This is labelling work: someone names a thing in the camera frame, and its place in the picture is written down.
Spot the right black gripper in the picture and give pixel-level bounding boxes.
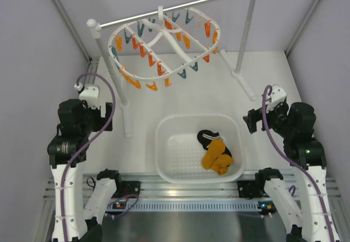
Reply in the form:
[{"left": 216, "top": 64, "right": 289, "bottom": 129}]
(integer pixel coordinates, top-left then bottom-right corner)
[{"left": 243, "top": 99, "right": 294, "bottom": 137}]

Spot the mustard yellow sock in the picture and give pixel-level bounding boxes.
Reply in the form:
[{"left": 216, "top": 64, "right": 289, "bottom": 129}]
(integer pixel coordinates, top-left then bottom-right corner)
[
  {"left": 202, "top": 139, "right": 226, "bottom": 169},
  {"left": 211, "top": 154, "right": 234, "bottom": 175}
]

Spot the black striped sock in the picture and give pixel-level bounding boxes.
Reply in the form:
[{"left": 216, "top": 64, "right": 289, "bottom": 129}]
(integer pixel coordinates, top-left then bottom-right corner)
[{"left": 197, "top": 129, "right": 232, "bottom": 157}]

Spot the white oval clip hanger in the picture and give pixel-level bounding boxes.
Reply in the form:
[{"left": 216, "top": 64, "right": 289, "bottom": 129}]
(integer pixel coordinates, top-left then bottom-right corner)
[{"left": 108, "top": 7, "right": 221, "bottom": 89}]

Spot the orange clothes peg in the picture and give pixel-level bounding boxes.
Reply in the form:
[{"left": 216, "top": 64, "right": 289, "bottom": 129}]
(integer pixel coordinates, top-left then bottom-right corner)
[
  {"left": 119, "top": 66, "right": 141, "bottom": 89},
  {"left": 157, "top": 61, "right": 165, "bottom": 76},
  {"left": 148, "top": 51, "right": 156, "bottom": 67},
  {"left": 164, "top": 72, "right": 172, "bottom": 87},
  {"left": 146, "top": 82, "right": 158, "bottom": 91}
]

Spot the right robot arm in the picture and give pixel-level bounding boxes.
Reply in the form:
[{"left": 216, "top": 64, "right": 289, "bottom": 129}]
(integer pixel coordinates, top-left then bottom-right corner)
[{"left": 243, "top": 102, "right": 341, "bottom": 241}]

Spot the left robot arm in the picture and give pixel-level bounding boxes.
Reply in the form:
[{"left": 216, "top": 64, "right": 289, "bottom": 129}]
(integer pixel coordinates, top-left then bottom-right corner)
[{"left": 47, "top": 99, "right": 124, "bottom": 241}]

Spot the white drying rack stand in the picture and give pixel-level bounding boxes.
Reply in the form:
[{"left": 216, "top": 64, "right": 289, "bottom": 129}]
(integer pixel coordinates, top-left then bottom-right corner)
[{"left": 86, "top": 0, "right": 263, "bottom": 138}]

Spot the teal clothes peg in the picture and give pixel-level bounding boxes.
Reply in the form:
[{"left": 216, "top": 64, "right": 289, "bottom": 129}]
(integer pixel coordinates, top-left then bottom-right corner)
[
  {"left": 177, "top": 69, "right": 187, "bottom": 79},
  {"left": 190, "top": 62, "right": 199, "bottom": 72}
]

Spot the white laundry basket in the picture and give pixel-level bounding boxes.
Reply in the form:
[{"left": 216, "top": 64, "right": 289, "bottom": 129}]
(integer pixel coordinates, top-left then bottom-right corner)
[{"left": 154, "top": 114, "right": 246, "bottom": 184}]

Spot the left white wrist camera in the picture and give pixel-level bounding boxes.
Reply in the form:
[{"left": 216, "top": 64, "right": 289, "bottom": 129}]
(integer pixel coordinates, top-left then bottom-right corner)
[{"left": 74, "top": 83, "right": 101, "bottom": 110}]

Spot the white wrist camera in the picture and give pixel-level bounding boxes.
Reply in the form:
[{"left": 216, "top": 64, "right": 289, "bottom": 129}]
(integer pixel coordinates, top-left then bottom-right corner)
[
  {"left": 265, "top": 84, "right": 287, "bottom": 113},
  {"left": 74, "top": 83, "right": 101, "bottom": 110}
]

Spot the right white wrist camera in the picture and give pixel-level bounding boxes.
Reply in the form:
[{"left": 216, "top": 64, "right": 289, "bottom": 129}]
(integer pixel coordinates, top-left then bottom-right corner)
[{"left": 265, "top": 84, "right": 287, "bottom": 113}]

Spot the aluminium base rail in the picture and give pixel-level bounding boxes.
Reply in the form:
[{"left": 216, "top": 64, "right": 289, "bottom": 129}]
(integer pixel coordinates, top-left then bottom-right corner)
[{"left": 43, "top": 170, "right": 342, "bottom": 212}]

